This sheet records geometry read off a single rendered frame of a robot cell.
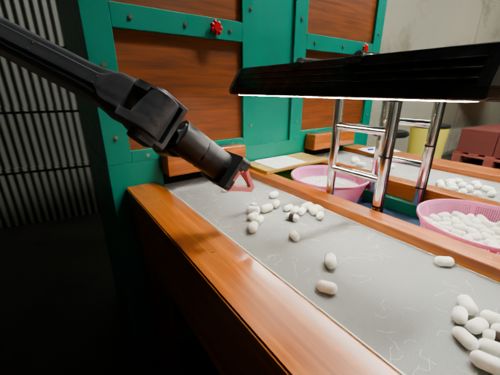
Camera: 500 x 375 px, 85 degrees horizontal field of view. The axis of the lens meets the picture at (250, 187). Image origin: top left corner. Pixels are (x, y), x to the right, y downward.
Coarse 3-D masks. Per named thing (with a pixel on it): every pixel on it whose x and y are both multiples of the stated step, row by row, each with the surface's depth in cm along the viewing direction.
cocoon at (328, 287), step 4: (320, 280) 45; (316, 284) 45; (320, 284) 44; (324, 284) 44; (328, 284) 44; (332, 284) 44; (320, 288) 44; (324, 288) 44; (328, 288) 44; (332, 288) 44; (336, 288) 44; (328, 292) 44; (332, 292) 44
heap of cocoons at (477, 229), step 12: (432, 216) 72; (444, 216) 72; (456, 216) 73; (468, 216) 72; (480, 216) 71; (444, 228) 65; (456, 228) 66; (468, 228) 65; (480, 228) 66; (492, 228) 66; (480, 240) 62; (492, 240) 60
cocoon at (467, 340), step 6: (456, 330) 36; (462, 330) 36; (456, 336) 36; (462, 336) 35; (468, 336) 35; (462, 342) 35; (468, 342) 34; (474, 342) 34; (468, 348) 34; (474, 348) 34
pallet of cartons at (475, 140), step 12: (468, 132) 399; (480, 132) 386; (492, 132) 375; (468, 144) 401; (480, 144) 389; (492, 144) 377; (456, 156) 415; (468, 156) 401; (480, 156) 393; (492, 156) 380
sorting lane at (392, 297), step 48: (192, 192) 88; (240, 192) 88; (240, 240) 60; (288, 240) 60; (336, 240) 60; (384, 240) 60; (384, 288) 46; (432, 288) 46; (480, 288) 46; (384, 336) 37; (432, 336) 37; (480, 336) 37
